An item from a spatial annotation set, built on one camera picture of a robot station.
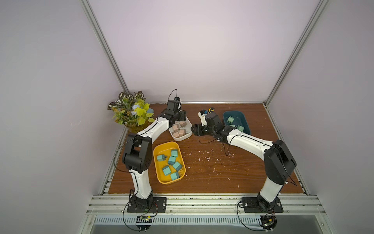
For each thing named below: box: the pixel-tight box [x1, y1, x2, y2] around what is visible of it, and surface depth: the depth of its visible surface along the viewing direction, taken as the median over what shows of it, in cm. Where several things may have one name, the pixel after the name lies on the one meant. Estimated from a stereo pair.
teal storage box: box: [223, 110, 251, 136], surface depth 109 cm
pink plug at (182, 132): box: [179, 129, 187, 137], surface depth 102 cm
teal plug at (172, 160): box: [168, 156, 176, 166], surface depth 89 cm
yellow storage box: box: [152, 141, 187, 185], surface depth 88 cm
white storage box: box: [168, 116, 193, 142], surface depth 105 cm
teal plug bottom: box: [172, 161, 183, 172], surface depth 86 cm
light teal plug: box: [156, 154, 168, 162], surface depth 89 cm
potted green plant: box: [107, 90, 156, 134], surface depth 90 cm
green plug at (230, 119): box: [226, 116, 235, 124], surface depth 109 cm
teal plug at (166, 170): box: [162, 165, 171, 176], surface depth 85 cm
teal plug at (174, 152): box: [170, 149, 178, 157], surface depth 92 cm
